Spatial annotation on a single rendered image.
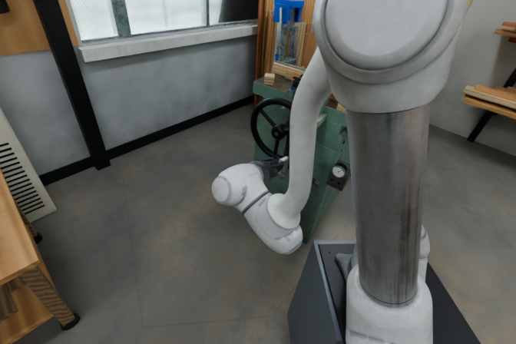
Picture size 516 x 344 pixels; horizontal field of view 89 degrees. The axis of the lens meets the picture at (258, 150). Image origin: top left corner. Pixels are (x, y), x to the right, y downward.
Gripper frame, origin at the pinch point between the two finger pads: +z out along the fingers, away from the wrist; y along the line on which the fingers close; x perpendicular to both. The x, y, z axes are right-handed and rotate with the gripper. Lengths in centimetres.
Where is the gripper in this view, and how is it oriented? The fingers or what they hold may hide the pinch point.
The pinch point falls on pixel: (283, 161)
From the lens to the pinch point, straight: 105.6
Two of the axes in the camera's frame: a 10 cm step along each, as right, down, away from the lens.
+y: -8.3, -3.9, 4.0
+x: -2.7, 9.1, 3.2
